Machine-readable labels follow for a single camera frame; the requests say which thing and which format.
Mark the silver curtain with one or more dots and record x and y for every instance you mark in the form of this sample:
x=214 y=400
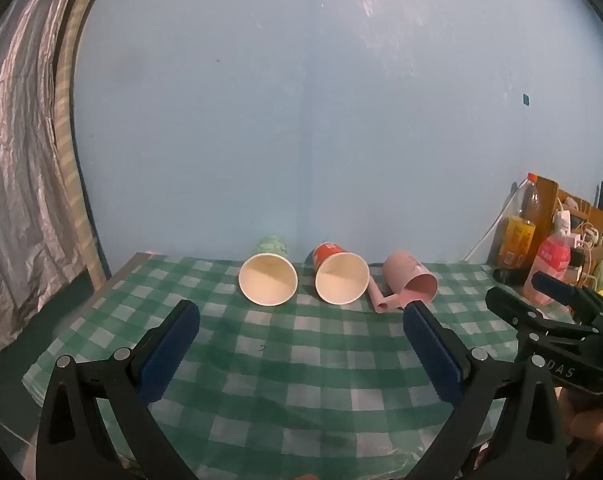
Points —
x=21 y=160

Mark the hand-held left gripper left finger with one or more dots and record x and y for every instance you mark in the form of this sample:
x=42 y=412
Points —
x=167 y=355

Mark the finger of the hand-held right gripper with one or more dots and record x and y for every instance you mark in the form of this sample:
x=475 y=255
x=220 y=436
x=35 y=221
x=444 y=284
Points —
x=556 y=287
x=511 y=305

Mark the pink drink bottle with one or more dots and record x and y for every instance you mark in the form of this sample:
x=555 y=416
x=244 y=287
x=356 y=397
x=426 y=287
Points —
x=549 y=262

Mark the green checked tablecloth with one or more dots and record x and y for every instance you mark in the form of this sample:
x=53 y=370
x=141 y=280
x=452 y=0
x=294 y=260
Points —
x=301 y=360

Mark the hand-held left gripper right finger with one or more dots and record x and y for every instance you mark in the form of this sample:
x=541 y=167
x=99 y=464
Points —
x=434 y=355

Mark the person's right hand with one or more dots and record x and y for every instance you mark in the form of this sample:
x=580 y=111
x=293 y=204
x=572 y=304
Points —
x=594 y=422

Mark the wooden rack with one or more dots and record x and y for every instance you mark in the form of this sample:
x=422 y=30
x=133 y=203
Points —
x=549 y=200

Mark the white charger plug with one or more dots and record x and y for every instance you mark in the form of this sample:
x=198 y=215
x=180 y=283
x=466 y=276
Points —
x=564 y=220

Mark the red paper cup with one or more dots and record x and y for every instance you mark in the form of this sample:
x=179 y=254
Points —
x=341 y=277

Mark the orange drink bottle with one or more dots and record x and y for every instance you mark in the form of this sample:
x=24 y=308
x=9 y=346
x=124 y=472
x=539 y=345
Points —
x=519 y=240

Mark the green paper cup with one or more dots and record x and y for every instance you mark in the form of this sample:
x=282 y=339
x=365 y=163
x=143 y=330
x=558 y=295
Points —
x=267 y=280

